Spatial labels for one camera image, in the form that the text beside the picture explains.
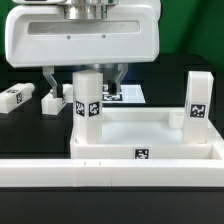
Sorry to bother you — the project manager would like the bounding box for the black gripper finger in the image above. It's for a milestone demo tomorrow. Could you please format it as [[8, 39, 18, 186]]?
[[108, 64, 128, 94], [42, 66, 63, 98]]

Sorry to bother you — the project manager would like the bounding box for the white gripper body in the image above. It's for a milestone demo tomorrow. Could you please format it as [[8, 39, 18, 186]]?
[[5, 3, 161, 67]]

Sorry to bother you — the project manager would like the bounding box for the white desk top tray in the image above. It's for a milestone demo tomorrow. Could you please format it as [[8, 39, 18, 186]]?
[[70, 107, 224, 160]]

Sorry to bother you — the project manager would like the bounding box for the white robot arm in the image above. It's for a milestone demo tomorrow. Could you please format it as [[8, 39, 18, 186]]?
[[5, 0, 161, 96]]

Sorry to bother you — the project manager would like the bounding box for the fiducial marker sheet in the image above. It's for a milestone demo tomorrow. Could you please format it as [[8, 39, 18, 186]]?
[[103, 84, 145, 103]]

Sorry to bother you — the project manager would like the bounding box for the white L-shaped fence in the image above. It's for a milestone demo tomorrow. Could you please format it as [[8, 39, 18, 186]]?
[[0, 139, 224, 188]]

